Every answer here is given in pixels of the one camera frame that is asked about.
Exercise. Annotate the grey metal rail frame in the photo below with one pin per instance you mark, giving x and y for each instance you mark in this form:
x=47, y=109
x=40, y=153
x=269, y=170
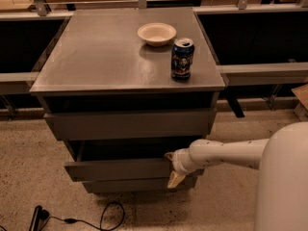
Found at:
x=280, y=55

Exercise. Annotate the white paper bowl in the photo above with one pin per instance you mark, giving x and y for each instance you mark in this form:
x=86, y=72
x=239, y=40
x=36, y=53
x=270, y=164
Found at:
x=157, y=34

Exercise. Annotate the grey drawer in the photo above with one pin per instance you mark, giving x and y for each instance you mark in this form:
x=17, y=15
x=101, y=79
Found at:
x=122, y=186
x=123, y=159
x=131, y=125

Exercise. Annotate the grey top drawer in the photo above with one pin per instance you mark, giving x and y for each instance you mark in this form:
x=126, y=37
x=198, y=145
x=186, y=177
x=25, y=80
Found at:
x=131, y=125

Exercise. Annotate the black power adapter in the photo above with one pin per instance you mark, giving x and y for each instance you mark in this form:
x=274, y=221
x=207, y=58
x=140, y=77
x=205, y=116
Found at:
x=39, y=215

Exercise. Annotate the grey drawer cabinet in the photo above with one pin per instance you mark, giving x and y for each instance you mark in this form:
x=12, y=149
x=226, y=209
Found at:
x=101, y=65

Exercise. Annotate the grey bottom drawer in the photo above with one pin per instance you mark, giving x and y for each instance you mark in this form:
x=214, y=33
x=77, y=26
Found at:
x=122, y=186

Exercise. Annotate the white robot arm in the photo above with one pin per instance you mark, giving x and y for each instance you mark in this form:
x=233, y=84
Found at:
x=282, y=162

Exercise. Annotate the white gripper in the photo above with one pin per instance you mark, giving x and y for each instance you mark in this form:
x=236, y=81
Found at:
x=180, y=163

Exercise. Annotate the blue soda can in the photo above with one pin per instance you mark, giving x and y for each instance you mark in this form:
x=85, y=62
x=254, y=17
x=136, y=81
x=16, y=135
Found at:
x=182, y=59

